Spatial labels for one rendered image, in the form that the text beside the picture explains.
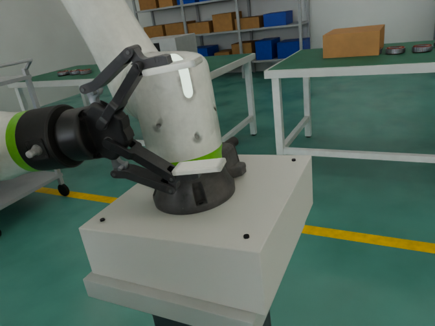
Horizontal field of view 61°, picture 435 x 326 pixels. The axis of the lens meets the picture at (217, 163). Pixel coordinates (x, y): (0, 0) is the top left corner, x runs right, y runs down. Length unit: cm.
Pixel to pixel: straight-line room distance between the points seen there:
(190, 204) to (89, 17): 36
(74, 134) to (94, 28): 25
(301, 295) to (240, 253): 120
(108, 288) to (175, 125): 30
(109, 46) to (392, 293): 145
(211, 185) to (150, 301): 21
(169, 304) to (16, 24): 648
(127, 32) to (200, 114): 22
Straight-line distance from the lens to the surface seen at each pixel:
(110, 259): 67
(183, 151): 58
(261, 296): 55
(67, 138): 53
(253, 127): 351
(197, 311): 60
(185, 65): 44
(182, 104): 56
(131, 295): 66
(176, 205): 61
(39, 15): 721
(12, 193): 286
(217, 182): 62
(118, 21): 71
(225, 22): 651
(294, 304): 166
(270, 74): 244
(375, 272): 184
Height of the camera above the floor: 116
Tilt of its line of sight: 23 degrees down
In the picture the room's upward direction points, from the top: 8 degrees counter-clockwise
